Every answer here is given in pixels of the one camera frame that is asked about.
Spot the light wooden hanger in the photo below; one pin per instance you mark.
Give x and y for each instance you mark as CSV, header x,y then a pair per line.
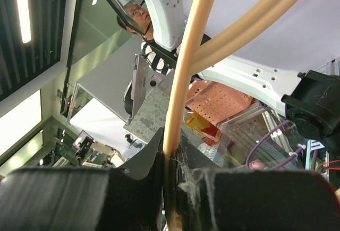
x,y
194,58

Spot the yellow red carton box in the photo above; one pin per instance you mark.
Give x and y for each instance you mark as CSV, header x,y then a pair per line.
x,y
206,131

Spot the person with glasses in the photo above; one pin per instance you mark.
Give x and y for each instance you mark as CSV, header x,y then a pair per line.
x,y
142,18

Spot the orange plastic crate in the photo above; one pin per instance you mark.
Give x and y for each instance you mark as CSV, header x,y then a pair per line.
x,y
216,102

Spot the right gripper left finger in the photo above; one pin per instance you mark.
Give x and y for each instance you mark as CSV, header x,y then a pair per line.
x,y
128,197

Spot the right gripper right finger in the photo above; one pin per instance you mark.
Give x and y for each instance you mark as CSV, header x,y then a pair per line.
x,y
213,198

